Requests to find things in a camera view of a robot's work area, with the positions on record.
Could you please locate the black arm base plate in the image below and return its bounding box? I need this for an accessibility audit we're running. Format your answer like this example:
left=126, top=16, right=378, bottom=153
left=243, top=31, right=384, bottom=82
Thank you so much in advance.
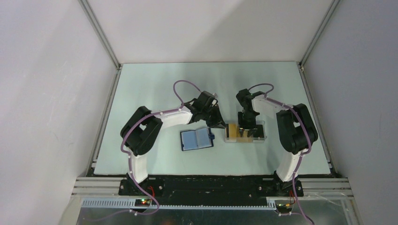
left=118, top=174, right=304, bottom=206

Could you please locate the blue card holder wallet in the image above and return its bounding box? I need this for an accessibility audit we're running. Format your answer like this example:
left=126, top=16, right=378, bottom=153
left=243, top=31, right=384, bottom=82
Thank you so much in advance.
left=180, top=127, right=215, bottom=151

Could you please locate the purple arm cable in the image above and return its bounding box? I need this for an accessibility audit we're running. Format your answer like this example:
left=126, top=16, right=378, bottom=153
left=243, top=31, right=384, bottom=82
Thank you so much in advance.
left=120, top=80, right=202, bottom=217
left=248, top=83, right=315, bottom=224

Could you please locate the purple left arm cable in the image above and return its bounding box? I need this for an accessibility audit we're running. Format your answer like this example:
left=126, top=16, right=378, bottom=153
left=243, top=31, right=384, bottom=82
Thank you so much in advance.
left=120, top=80, right=202, bottom=217

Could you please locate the clear plastic card tray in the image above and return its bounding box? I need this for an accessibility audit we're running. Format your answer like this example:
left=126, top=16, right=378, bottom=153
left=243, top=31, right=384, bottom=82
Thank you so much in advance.
left=224, top=121, right=267, bottom=143

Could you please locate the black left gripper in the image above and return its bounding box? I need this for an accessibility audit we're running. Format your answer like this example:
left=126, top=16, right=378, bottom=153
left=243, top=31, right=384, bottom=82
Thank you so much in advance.
left=201, top=105, right=227, bottom=130

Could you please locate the left controller board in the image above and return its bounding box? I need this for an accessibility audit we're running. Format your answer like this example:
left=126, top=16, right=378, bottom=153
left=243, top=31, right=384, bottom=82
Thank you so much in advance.
left=134, top=198, right=152, bottom=207

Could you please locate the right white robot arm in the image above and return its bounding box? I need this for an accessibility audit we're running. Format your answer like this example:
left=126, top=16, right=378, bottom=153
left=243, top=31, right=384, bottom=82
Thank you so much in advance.
left=236, top=89, right=318, bottom=196

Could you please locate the grey cable duct strip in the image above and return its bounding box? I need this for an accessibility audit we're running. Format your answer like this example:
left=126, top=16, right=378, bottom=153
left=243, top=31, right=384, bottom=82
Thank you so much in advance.
left=81, top=198, right=276, bottom=210

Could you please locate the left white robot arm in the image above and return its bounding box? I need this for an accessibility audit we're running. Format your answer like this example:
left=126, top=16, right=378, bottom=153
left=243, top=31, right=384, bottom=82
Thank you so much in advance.
left=120, top=91, right=226, bottom=195

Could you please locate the controller board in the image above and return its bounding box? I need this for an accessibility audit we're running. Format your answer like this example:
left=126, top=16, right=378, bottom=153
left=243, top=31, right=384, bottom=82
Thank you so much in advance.
left=134, top=198, right=152, bottom=207
left=276, top=203, right=294, bottom=209

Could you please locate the right controller board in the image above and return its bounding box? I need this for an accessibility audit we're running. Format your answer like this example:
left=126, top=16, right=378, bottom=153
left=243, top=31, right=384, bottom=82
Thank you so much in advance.
left=276, top=203, right=294, bottom=209

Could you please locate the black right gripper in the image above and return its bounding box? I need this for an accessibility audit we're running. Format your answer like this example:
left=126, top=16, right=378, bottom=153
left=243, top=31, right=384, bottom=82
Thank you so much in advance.
left=238, top=110, right=258, bottom=137

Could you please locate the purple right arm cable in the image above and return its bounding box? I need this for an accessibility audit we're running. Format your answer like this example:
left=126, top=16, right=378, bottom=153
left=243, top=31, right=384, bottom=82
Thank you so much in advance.
left=248, top=83, right=315, bottom=224

